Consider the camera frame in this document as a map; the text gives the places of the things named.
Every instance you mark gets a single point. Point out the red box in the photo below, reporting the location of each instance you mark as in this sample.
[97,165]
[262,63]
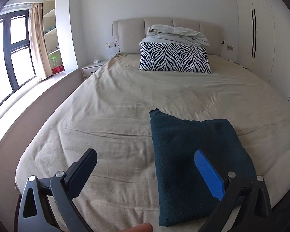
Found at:
[57,69]

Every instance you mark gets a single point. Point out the white crumpled duvet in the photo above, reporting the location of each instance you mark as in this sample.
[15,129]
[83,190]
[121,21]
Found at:
[174,33]

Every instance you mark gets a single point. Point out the black framed window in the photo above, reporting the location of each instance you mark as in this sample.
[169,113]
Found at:
[7,53]

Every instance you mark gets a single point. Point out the bed with beige sheet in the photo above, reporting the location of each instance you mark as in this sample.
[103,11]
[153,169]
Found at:
[111,101]

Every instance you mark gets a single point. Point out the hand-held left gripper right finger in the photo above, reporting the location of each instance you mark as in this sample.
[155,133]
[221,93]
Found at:
[207,174]

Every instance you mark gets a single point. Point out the small white bedside device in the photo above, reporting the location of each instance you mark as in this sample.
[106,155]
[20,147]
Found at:
[98,60]

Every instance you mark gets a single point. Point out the zebra print pillow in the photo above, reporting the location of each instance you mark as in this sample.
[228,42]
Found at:
[174,58]

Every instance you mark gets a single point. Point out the teal knit sweater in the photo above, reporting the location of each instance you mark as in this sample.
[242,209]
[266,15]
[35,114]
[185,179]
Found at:
[183,137]

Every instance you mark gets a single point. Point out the person's left hand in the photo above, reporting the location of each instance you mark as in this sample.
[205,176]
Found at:
[137,228]

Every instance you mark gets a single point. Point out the beige window ledge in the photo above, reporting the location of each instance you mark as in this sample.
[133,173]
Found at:
[38,106]

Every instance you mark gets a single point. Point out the white nightstand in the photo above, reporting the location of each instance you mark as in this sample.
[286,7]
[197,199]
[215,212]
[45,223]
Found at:
[239,65]
[93,69]

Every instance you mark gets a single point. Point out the beige padded headboard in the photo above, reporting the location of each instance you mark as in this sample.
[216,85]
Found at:
[130,36]

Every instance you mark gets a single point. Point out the wall socket plate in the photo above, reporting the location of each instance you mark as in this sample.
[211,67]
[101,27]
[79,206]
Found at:
[110,45]

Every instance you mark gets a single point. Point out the beige curtain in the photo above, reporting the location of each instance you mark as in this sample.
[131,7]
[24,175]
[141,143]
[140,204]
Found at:
[40,41]

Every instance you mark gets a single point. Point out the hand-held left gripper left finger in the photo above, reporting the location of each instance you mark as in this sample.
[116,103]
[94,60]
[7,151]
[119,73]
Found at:
[83,166]

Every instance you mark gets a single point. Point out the white wall shelf unit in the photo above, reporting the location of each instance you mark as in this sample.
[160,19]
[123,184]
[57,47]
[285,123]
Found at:
[62,29]

